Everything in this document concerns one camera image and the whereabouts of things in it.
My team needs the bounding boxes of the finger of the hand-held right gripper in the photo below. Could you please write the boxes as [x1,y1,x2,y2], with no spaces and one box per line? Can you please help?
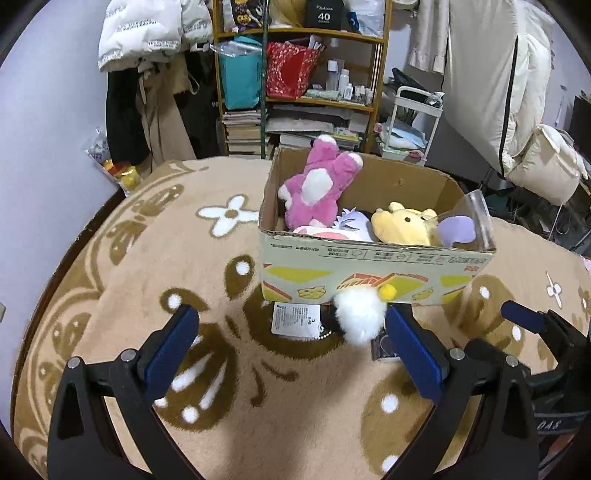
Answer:
[502,300,591,370]

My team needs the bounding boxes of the pink bear plush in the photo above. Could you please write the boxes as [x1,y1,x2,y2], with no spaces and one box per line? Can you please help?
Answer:
[278,134,364,232]

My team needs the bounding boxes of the stack of books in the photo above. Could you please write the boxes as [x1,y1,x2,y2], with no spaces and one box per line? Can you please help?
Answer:
[222,108,269,157]

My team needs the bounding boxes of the pink swirl roll plush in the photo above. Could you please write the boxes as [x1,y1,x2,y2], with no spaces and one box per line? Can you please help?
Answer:
[292,225,361,241]

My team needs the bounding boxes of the cream bedding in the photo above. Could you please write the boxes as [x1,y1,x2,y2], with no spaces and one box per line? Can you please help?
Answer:
[508,124,589,206]

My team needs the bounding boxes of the plastic bag with purple item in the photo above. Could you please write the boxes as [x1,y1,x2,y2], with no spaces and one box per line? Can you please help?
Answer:
[434,190,497,252]

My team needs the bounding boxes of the stack of papers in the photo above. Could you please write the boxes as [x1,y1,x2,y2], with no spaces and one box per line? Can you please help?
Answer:
[267,104,370,151]

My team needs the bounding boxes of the dark monitor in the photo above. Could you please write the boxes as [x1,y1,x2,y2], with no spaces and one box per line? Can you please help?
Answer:
[569,95,591,139]

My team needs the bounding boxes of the blonde wig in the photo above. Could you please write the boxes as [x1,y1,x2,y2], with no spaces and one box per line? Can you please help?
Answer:
[269,0,308,29]

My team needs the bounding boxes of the beige trousers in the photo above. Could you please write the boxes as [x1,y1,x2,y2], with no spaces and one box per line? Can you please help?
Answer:
[137,58,199,162]

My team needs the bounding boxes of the black box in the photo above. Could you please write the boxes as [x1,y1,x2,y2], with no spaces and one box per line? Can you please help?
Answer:
[303,0,345,29]

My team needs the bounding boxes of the white-haired doll plush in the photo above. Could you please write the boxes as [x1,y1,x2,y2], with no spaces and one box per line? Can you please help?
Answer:
[332,208,377,243]

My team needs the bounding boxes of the dark cloth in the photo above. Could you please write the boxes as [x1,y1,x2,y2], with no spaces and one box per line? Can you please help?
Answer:
[383,68,444,104]

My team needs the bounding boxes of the white cart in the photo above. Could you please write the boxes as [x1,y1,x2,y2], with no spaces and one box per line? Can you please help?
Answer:
[379,85,446,167]

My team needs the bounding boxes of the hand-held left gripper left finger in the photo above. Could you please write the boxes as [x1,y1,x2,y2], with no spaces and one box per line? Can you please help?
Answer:
[46,304,204,480]

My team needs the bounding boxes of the printed cardboard box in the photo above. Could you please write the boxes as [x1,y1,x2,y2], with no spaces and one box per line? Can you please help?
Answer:
[257,145,497,308]

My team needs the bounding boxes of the beige printed blanket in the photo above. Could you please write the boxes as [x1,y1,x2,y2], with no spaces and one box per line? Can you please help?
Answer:
[9,157,591,480]

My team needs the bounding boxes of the white paper tag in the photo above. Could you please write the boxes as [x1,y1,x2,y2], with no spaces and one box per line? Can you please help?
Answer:
[271,302,324,340]

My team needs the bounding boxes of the yellow bear plush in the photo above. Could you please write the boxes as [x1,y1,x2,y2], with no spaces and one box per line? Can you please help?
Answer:
[370,201,444,246]

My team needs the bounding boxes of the light blue cloth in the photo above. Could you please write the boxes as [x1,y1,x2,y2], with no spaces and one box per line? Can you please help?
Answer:
[383,124,428,151]

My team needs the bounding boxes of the black coat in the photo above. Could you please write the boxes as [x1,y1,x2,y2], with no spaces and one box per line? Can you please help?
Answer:
[105,65,153,164]

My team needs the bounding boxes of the hanging white duvet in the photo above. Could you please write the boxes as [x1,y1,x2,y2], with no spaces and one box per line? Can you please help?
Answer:
[443,0,555,176]

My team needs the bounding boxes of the wooden shelf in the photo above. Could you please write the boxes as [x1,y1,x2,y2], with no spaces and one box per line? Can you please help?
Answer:
[212,0,393,160]

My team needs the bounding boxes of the clear plastic bag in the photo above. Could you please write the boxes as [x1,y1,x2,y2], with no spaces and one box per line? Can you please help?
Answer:
[344,0,386,37]

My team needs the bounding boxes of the teal bag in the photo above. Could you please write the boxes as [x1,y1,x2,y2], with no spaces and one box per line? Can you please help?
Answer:
[217,39,264,110]

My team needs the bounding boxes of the snack bag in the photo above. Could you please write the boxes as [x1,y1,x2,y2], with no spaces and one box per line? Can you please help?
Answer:
[85,128,141,192]

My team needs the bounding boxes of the row of cosmetic bottles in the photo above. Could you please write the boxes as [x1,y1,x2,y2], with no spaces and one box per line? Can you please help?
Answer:
[325,59,375,102]

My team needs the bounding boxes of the white fluffy plush yellow pompom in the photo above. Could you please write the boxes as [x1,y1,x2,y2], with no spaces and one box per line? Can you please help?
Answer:
[333,282,398,347]

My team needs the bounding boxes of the red gift bag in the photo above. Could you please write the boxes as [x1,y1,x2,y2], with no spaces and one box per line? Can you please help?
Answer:
[265,41,321,100]

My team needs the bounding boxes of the purple printed bag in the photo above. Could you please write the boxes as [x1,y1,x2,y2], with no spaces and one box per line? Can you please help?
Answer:
[222,0,269,33]

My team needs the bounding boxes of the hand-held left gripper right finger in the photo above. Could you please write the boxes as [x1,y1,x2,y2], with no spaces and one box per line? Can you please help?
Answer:
[383,305,540,480]

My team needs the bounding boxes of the white puffer jacket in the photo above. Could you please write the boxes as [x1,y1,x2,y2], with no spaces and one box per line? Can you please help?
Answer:
[98,0,215,72]

